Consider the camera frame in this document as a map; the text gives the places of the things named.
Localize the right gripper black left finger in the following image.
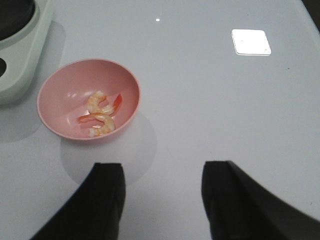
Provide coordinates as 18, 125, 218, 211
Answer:
32, 163, 126, 240

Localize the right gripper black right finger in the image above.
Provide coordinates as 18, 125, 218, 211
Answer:
201, 160, 320, 240

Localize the cooked shrimp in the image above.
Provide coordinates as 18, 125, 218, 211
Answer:
76, 112, 116, 138
86, 90, 123, 116

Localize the pink plastic bowl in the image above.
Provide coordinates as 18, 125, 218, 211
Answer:
36, 58, 141, 145

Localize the mint green breakfast maker base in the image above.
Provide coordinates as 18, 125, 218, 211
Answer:
0, 0, 53, 105

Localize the black round frying pan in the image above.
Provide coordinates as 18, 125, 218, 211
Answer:
0, 0, 35, 41

